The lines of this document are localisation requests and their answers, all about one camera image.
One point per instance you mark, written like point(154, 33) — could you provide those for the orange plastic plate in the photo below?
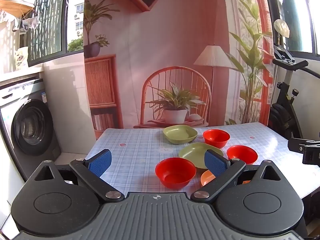
point(207, 176)

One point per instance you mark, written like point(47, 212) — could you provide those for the blue checked tablecloth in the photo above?
point(137, 142)

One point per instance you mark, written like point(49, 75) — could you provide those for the green square plate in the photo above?
point(178, 133)

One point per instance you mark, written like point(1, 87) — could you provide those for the printed room backdrop cloth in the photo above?
point(162, 42)

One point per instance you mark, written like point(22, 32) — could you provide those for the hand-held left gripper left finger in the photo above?
point(100, 162)

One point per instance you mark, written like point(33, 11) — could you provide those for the white printed bag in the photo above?
point(22, 59)

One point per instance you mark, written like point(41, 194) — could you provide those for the green round plate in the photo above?
point(192, 153)

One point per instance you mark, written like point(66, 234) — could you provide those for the black exercise bike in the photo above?
point(285, 100)

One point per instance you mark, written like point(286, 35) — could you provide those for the dark framed window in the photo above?
point(297, 12)
point(47, 17)

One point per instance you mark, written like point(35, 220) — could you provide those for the grey washing machine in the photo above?
point(30, 127)

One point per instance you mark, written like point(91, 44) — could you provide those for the hanging grey clothes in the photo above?
point(26, 23)

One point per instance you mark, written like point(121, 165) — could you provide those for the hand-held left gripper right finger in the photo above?
point(215, 163)

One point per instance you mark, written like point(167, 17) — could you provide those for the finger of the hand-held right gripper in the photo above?
point(296, 145)

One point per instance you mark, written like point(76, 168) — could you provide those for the white cloth on bike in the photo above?
point(281, 28)

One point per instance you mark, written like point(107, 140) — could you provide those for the red plastic bowl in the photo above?
point(216, 137)
point(241, 153)
point(175, 170)

